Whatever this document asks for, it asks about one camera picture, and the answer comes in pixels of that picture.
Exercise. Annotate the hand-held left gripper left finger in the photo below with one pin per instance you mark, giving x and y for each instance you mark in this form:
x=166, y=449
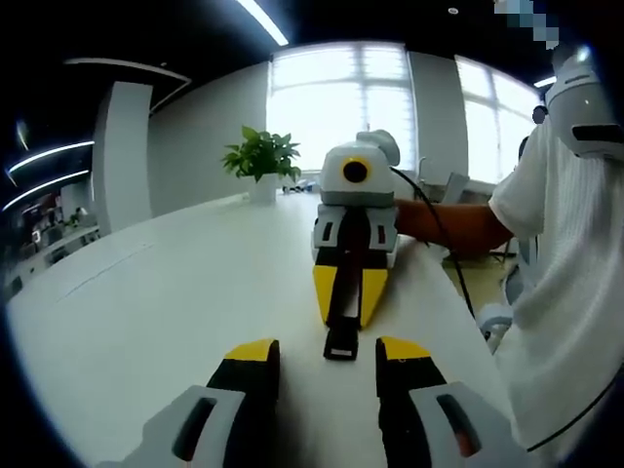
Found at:
x=229, y=414

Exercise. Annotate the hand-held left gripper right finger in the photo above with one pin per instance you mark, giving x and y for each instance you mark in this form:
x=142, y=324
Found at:
x=414, y=414

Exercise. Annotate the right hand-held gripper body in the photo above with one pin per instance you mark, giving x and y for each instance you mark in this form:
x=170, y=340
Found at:
x=358, y=185

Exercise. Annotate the black plastic buckle part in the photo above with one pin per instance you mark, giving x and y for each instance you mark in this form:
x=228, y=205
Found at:
x=341, y=345

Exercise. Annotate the white plant pot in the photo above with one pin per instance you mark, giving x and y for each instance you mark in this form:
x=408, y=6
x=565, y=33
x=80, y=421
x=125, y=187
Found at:
x=262, y=191

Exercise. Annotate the window with blinds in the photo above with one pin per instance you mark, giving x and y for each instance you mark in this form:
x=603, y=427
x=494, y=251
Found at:
x=341, y=88
x=492, y=127

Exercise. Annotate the green potted plant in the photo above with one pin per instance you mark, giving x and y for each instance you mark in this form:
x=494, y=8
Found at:
x=263, y=153

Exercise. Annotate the white office chair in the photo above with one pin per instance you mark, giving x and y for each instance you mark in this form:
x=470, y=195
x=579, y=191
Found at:
x=497, y=322

